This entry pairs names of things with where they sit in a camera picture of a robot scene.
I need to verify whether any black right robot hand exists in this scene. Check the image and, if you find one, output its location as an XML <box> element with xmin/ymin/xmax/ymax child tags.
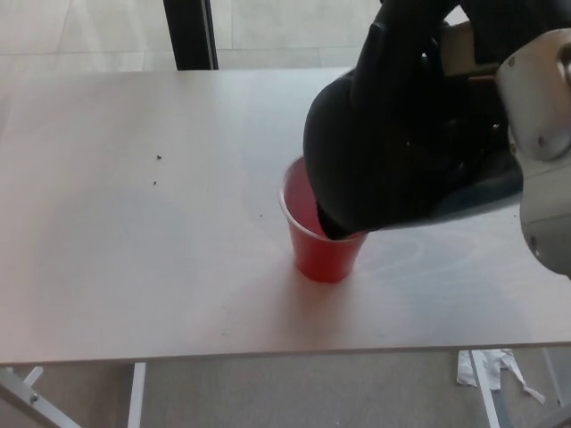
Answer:
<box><xmin>377</xmin><ymin>0</ymin><xmax>518</xmax><ymax>179</ymax></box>

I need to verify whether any black electric kettle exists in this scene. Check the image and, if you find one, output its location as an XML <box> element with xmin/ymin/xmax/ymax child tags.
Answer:
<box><xmin>302</xmin><ymin>8</ymin><xmax>524</xmax><ymax>243</ymax></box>

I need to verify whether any red plastic cup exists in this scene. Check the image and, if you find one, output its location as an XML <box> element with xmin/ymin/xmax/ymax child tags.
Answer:
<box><xmin>278</xmin><ymin>154</ymin><xmax>369</xmax><ymax>284</ymax></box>

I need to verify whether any crumpled white paper scrap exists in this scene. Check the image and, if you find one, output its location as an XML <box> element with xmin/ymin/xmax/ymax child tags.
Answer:
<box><xmin>455</xmin><ymin>349</ymin><xmax>546</xmax><ymax>405</ymax></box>

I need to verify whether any white metal table leg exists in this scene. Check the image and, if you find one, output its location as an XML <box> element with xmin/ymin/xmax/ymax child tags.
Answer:
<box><xmin>127</xmin><ymin>362</ymin><xmax>147</xmax><ymax>428</ymax></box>
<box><xmin>542</xmin><ymin>347</ymin><xmax>571</xmax><ymax>405</ymax></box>
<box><xmin>467</xmin><ymin>350</ymin><xmax>504</xmax><ymax>428</ymax></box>

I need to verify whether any white metal diagonal table brace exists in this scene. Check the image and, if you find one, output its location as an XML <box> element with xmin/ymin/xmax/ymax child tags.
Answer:
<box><xmin>0</xmin><ymin>366</ymin><xmax>84</xmax><ymax>428</ymax></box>

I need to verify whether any black window frame post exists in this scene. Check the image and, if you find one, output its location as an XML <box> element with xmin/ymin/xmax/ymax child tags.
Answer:
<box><xmin>162</xmin><ymin>0</ymin><xmax>219</xmax><ymax>71</ymax></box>

